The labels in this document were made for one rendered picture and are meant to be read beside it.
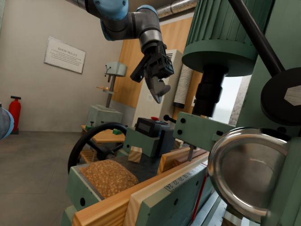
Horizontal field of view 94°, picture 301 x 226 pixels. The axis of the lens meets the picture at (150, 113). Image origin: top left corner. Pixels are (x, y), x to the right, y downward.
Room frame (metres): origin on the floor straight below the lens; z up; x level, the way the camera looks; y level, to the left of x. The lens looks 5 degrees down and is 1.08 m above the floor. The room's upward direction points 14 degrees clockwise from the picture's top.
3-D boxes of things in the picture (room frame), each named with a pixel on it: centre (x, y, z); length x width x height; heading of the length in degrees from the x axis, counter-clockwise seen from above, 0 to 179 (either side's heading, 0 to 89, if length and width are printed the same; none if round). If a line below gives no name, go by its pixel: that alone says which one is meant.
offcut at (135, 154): (0.40, 0.01, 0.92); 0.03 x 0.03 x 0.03; 5
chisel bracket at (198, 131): (0.35, -0.14, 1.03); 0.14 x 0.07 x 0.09; 52
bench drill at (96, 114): (2.63, 0.81, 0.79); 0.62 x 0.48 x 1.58; 43
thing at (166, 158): (0.42, -0.13, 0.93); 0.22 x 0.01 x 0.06; 142
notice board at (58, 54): (2.70, 1.80, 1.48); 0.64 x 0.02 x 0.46; 135
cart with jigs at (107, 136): (1.87, 0.43, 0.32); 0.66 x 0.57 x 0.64; 133
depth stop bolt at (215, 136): (0.29, -0.15, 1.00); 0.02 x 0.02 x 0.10; 52
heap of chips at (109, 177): (0.28, 0.04, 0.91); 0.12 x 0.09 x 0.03; 52
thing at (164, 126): (0.54, -0.02, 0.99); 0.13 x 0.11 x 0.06; 142
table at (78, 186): (0.49, -0.09, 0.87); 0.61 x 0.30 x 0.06; 142
